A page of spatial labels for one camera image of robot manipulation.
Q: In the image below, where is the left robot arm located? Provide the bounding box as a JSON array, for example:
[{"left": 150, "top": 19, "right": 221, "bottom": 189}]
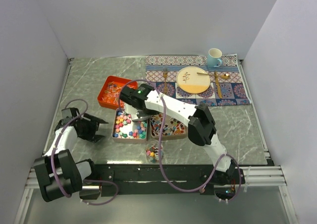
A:
[{"left": 34, "top": 108, "right": 108, "bottom": 202}]

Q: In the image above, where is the gold fork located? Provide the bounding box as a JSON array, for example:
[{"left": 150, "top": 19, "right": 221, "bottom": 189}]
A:
[{"left": 163, "top": 68, "right": 168, "bottom": 94}]

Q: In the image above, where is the cream and orange plate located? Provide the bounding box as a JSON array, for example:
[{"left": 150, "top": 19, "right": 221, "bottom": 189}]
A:
[{"left": 176, "top": 66, "right": 211, "bottom": 94}]

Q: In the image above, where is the tin of star candies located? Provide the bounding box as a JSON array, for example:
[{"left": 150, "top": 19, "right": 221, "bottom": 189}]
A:
[{"left": 111, "top": 109, "right": 149, "bottom": 144}]

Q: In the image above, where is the orange plastic tray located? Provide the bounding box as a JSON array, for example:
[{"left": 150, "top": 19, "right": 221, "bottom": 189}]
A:
[{"left": 97, "top": 76, "right": 130, "bottom": 110}]

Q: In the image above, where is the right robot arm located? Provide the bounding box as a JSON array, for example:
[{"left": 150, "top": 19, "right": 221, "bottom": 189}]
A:
[{"left": 119, "top": 84, "right": 241, "bottom": 184}]

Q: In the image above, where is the clear plastic cup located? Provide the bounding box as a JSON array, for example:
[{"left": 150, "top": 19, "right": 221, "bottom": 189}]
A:
[{"left": 145, "top": 140, "right": 160, "bottom": 164}]

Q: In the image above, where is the gold spoon on mat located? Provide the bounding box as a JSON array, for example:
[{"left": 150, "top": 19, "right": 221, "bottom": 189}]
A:
[{"left": 209, "top": 74, "right": 230, "bottom": 80}]

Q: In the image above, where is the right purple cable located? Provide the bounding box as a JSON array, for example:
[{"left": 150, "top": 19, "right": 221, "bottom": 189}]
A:
[{"left": 117, "top": 79, "right": 242, "bottom": 203}]

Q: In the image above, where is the gold knife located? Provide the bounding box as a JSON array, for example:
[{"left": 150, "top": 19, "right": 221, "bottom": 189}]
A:
[{"left": 214, "top": 71, "right": 222, "bottom": 99}]

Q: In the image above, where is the light blue mug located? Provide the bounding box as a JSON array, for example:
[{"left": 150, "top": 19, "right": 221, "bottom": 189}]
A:
[{"left": 207, "top": 48, "right": 223, "bottom": 69}]

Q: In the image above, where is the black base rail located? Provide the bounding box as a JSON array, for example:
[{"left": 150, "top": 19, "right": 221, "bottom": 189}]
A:
[{"left": 81, "top": 159, "right": 275, "bottom": 205}]

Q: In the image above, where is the patterned cloth placemat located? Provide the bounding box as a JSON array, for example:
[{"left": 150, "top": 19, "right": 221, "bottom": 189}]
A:
[{"left": 145, "top": 54, "right": 252, "bottom": 107}]

